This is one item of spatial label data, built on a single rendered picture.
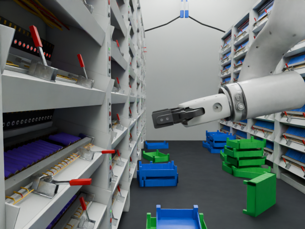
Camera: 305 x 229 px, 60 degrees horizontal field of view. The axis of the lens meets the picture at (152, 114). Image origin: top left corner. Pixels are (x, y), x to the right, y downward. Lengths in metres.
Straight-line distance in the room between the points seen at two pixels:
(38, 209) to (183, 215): 1.03
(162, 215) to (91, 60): 0.84
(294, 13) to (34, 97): 0.49
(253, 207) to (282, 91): 1.22
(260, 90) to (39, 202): 0.46
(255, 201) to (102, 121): 1.12
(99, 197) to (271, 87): 0.65
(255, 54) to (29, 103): 0.51
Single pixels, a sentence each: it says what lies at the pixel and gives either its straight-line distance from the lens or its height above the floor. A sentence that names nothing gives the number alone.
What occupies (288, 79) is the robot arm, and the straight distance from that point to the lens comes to 0.62.
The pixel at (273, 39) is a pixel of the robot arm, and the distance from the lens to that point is 0.64.
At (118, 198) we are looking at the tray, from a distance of 1.51.
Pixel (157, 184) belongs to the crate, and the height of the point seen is 0.02.
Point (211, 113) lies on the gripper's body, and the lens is 0.55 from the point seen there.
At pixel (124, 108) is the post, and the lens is 1.60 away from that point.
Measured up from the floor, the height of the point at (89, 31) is 0.87.
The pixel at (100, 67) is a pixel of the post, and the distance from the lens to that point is 0.91.
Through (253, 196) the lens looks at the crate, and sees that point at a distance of 1.73.
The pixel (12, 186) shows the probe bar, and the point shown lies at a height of 0.56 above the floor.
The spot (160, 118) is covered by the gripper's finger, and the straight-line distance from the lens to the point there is 0.53.
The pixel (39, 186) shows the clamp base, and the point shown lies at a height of 0.54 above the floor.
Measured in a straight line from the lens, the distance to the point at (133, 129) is 2.31.
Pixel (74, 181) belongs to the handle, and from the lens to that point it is 0.48.
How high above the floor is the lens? 0.68
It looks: 3 degrees down
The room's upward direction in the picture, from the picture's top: straight up
